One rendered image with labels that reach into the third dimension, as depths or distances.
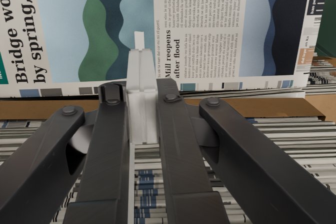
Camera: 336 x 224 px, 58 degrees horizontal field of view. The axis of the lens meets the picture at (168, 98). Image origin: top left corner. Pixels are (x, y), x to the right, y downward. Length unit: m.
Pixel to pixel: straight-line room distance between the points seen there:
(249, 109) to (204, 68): 0.06
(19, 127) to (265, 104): 0.23
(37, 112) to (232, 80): 0.20
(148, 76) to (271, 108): 0.19
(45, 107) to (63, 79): 0.03
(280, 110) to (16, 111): 0.25
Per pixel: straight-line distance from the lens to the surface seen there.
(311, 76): 0.77
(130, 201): 0.19
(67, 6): 0.30
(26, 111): 0.31
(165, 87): 0.16
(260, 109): 0.32
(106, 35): 0.30
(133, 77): 0.16
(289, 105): 0.34
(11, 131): 0.28
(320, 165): 0.26
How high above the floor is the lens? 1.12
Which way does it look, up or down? 64 degrees down
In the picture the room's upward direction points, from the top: 168 degrees clockwise
